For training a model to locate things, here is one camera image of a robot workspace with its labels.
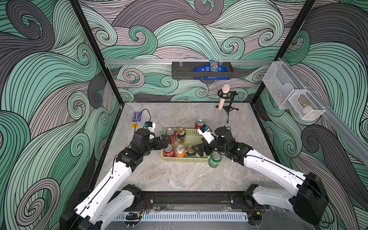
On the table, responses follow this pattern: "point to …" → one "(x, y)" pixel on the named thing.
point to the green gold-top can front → (190, 153)
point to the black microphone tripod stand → (228, 98)
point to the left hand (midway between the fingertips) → (163, 136)
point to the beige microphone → (225, 91)
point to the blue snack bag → (212, 77)
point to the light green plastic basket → (192, 137)
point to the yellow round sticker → (133, 125)
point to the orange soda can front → (180, 151)
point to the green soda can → (215, 158)
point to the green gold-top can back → (180, 135)
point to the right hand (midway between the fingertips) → (198, 142)
